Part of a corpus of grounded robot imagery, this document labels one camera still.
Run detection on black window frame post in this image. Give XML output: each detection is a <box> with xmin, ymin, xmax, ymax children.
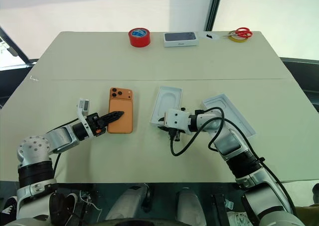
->
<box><xmin>203</xmin><ymin>0</ymin><xmax>224</xmax><ymax>32</ymax></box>

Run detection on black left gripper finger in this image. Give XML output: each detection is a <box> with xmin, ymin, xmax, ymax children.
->
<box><xmin>104</xmin><ymin>114</ymin><xmax>123</xmax><ymax>127</ymax></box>
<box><xmin>102</xmin><ymin>110</ymin><xmax>125</xmax><ymax>121</ymax></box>

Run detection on black sneaker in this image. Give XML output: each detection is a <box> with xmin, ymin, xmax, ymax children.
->
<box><xmin>49</xmin><ymin>192</ymin><xmax>80</xmax><ymax>226</ymax></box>

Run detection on white phone box base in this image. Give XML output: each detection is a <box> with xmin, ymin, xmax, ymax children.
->
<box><xmin>150</xmin><ymin>86</ymin><xmax>183</xmax><ymax>127</ymax></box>

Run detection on white card with black mark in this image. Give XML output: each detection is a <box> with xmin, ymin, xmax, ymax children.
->
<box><xmin>199</xmin><ymin>31</ymin><xmax>220</xmax><ymax>41</ymax></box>

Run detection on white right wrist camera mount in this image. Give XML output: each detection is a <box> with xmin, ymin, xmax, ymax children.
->
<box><xmin>162</xmin><ymin>108</ymin><xmax>193</xmax><ymax>135</ymax></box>

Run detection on yellow tape roll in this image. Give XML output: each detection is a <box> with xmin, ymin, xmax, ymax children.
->
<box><xmin>229</xmin><ymin>30</ymin><xmax>250</xmax><ymax>43</ymax></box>

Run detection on closed white printed phone box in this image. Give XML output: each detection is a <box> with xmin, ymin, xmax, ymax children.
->
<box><xmin>163</xmin><ymin>31</ymin><xmax>200</xmax><ymax>48</ymax></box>

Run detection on red handled scissors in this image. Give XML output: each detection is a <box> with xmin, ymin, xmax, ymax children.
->
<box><xmin>222</xmin><ymin>27</ymin><xmax>253</xmax><ymax>39</ymax></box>

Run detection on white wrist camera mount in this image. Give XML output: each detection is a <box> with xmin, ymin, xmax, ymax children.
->
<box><xmin>162</xmin><ymin>108</ymin><xmax>193</xmax><ymax>135</ymax></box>
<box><xmin>75</xmin><ymin>99</ymin><xmax>97</xmax><ymax>138</ymax></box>

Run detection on orange smartphone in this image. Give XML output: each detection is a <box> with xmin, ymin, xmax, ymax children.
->
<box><xmin>107</xmin><ymin>87</ymin><xmax>134</xmax><ymax>134</ymax></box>

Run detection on grey white rounded leg cover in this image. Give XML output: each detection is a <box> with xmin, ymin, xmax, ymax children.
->
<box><xmin>106</xmin><ymin>183</ymin><xmax>152</xmax><ymax>222</ymax></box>
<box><xmin>175</xmin><ymin>187</ymin><xmax>208</xmax><ymax>226</ymax></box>

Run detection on dark slanted frame bar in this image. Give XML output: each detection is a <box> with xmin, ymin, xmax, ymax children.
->
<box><xmin>0</xmin><ymin>26</ymin><xmax>39</xmax><ymax>68</ymax></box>

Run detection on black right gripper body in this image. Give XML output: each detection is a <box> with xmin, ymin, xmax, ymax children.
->
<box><xmin>164</xmin><ymin>126</ymin><xmax>182</xmax><ymax>142</ymax></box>

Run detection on white sneaker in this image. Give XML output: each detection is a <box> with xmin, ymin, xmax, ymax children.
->
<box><xmin>226</xmin><ymin>210</ymin><xmax>261</xmax><ymax>226</ymax></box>

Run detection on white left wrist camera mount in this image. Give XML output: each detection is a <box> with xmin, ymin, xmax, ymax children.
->
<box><xmin>75</xmin><ymin>99</ymin><xmax>97</xmax><ymax>138</ymax></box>

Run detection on red tape roll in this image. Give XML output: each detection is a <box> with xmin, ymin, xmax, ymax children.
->
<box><xmin>128</xmin><ymin>27</ymin><xmax>151</xmax><ymax>48</ymax></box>

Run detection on white phone box lid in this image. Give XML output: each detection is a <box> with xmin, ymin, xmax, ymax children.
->
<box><xmin>202</xmin><ymin>93</ymin><xmax>258</xmax><ymax>139</ymax></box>

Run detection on black shoe with white mark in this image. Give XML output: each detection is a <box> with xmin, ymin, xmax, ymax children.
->
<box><xmin>0</xmin><ymin>195</ymin><xmax>18</xmax><ymax>223</ymax></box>

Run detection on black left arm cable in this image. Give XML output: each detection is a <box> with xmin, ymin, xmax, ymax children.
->
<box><xmin>51</xmin><ymin>118</ymin><xmax>81</xmax><ymax>178</ymax></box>

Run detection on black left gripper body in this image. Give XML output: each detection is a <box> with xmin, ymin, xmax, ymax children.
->
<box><xmin>87</xmin><ymin>113</ymin><xmax>107</xmax><ymax>136</ymax></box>

